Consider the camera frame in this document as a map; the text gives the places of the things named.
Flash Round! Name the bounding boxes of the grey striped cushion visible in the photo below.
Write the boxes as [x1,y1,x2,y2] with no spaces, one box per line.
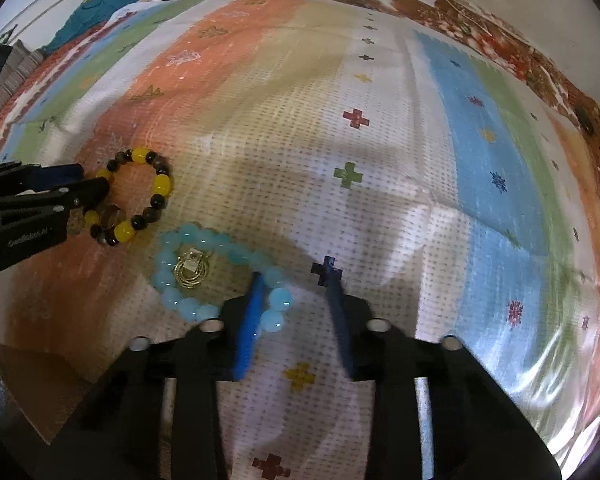
[0,42,46,128]

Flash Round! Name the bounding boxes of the light blue bead bracelet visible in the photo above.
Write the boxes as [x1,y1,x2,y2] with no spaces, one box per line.
[151,222,295,336]

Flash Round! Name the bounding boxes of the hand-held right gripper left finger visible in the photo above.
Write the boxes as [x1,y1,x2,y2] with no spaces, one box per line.
[35,272,268,480]

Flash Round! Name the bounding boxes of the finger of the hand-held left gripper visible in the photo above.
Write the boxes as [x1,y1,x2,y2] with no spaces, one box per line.
[0,161,85,199]
[0,177,110,229]

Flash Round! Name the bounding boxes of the colourful striped cloth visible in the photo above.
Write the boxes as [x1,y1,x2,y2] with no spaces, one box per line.
[0,0,600,480]

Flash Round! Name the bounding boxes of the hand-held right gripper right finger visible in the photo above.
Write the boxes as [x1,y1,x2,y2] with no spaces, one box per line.
[325,270,563,480]

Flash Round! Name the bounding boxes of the gold hoop rings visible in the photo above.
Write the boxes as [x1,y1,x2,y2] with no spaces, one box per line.
[172,247,212,290]

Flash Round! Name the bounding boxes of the yellow and black bead bracelet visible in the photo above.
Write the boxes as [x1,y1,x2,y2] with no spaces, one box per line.
[82,146,175,247]

